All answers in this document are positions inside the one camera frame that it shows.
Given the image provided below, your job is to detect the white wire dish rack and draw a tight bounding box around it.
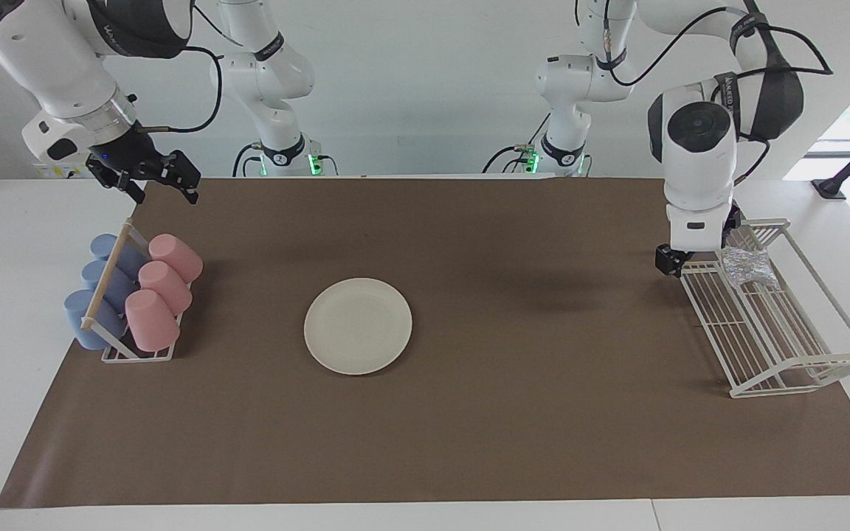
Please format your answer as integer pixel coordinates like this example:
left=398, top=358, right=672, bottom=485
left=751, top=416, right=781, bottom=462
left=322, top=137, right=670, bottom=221
left=671, top=218, right=850, bottom=399

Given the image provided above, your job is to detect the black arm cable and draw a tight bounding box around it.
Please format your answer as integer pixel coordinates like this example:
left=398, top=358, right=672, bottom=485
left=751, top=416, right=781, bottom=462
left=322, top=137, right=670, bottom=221
left=134, top=46, right=225, bottom=135
left=580, top=0, right=834, bottom=185

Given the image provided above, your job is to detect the blue plastic cup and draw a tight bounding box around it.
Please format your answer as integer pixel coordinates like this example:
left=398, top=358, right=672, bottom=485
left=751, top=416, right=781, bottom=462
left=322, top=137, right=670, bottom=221
left=63, top=289, right=129, bottom=351
left=82, top=260, right=138, bottom=310
left=90, top=234, right=149, bottom=280

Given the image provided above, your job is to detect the pink plastic cup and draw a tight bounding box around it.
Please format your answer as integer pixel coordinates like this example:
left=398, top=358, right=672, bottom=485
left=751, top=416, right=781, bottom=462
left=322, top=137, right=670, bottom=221
left=148, top=234, right=204, bottom=283
left=125, top=289, right=181, bottom=353
left=138, top=261, right=193, bottom=314

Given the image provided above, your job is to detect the brown paper table mat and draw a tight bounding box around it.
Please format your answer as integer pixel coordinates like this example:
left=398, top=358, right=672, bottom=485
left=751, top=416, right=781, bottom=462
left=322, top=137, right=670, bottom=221
left=0, top=177, right=850, bottom=510

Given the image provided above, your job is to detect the black base cable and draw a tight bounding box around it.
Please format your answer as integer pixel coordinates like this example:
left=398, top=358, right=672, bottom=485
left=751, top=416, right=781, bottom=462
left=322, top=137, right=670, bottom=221
left=483, top=114, right=553, bottom=175
left=232, top=142, right=263, bottom=178

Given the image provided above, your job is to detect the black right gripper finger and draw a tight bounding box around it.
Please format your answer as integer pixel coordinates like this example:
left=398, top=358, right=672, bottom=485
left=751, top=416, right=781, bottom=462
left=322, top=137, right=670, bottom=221
left=167, top=150, right=201, bottom=204
left=106, top=173, right=147, bottom=205

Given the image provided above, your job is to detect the black right base cable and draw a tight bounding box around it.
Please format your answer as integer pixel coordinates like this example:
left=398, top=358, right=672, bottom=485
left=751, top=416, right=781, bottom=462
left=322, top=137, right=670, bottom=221
left=232, top=142, right=263, bottom=178

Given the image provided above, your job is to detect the wire cup rack wooden handle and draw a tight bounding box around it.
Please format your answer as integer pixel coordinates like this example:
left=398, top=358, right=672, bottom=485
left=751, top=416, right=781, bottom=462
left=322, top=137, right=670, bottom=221
left=80, top=218, right=193, bottom=364

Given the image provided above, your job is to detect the white wall outlet box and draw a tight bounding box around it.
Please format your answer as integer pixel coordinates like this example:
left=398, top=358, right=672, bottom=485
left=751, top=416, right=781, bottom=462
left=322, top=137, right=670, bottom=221
left=32, top=159, right=94, bottom=179

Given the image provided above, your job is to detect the black left base cable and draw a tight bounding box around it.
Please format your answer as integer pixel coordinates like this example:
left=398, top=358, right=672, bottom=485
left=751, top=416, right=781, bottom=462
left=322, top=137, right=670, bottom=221
left=483, top=114, right=553, bottom=175

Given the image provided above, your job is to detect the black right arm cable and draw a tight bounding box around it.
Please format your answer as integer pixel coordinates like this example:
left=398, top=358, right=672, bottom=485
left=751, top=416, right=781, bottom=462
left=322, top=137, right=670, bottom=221
left=134, top=46, right=225, bottom=135

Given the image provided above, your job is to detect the cream round plate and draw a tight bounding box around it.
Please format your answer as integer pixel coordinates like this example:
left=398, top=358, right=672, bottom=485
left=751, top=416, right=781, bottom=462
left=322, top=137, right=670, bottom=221
left=303, top=277, right=413, bottom=376

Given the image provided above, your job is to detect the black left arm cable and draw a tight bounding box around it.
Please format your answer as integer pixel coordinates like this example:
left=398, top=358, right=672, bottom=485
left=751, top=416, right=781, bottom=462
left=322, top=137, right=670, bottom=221
left=580, top=0, right=834, bottom=185

